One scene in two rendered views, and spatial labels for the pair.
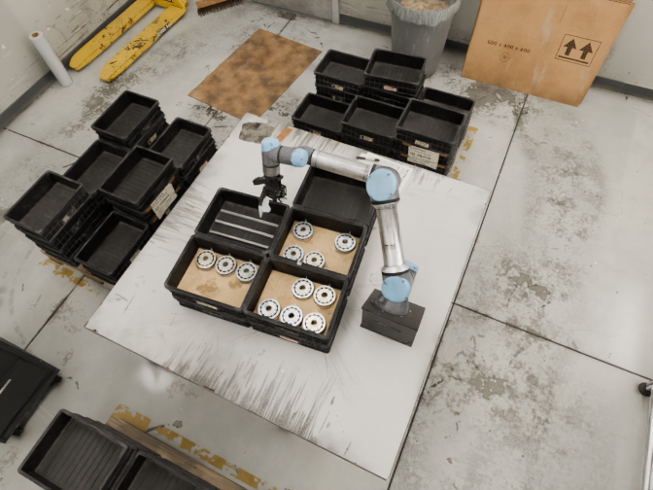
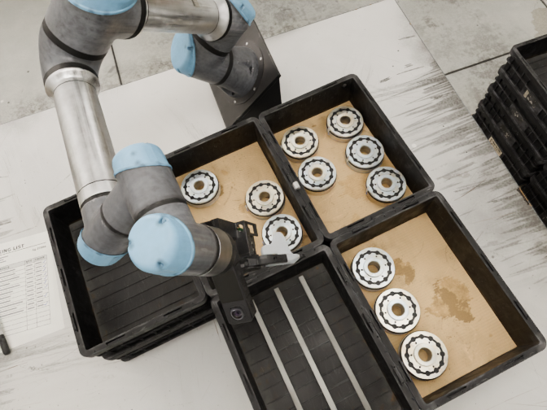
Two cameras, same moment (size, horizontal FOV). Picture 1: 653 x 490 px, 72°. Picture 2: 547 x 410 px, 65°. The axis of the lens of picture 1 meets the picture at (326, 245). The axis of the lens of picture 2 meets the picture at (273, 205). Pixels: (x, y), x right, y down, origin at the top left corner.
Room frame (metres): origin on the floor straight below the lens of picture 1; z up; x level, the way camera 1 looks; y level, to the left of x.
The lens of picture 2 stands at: (1.32, 0.44, 1.88)
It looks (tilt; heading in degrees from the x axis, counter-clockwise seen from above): 66 degrees down; 231
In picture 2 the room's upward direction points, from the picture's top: 11 degrees counter-clockwise
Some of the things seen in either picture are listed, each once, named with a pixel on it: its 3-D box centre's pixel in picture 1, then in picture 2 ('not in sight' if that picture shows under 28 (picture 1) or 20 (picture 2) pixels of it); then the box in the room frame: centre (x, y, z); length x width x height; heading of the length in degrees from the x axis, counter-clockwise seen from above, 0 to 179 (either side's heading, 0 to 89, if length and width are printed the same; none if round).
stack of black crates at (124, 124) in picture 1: (138, 136); not in sight; (2.46, 1.32, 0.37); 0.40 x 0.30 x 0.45; 151
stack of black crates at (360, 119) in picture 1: (372, 132); not in sight; (2.36, -0.40, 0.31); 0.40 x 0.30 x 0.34; 61
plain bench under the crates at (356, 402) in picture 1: (306, 282); (268, 293); (1.18, 0.14, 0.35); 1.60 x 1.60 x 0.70; 61
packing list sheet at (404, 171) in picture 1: (381, 172); (18, 288); (1.68, -0.35, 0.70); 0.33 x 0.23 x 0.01; 61
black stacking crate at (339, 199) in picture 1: (338, 198); (129, 258); (1.39, -0.08, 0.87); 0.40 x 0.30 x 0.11; 67
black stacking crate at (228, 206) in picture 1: (245, 226); (308, 355); (1.27, 0.40, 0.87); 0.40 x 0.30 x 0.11; 67
